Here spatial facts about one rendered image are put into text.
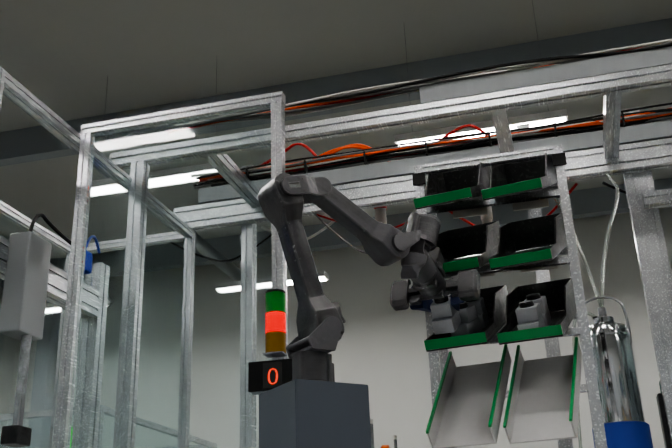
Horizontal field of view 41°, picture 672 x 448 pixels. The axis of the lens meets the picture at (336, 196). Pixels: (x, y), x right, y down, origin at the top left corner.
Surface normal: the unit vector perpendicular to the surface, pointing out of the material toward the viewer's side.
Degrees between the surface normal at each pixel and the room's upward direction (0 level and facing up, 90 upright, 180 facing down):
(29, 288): 90
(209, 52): 180
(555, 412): 45
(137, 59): 180
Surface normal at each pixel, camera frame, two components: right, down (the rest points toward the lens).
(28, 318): 0.97, -0.14
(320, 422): 0.50, -0.36
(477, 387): -0.33, -0.89
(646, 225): -0.26, -0.37
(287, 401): -0.87, -0.17
